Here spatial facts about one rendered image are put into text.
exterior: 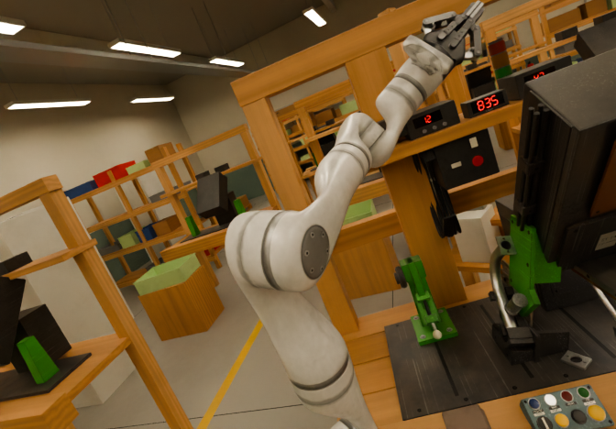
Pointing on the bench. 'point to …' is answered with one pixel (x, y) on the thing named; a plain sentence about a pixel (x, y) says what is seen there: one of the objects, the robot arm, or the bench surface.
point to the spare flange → (575, 362)
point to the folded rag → (466, 418)
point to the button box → (566, 409)
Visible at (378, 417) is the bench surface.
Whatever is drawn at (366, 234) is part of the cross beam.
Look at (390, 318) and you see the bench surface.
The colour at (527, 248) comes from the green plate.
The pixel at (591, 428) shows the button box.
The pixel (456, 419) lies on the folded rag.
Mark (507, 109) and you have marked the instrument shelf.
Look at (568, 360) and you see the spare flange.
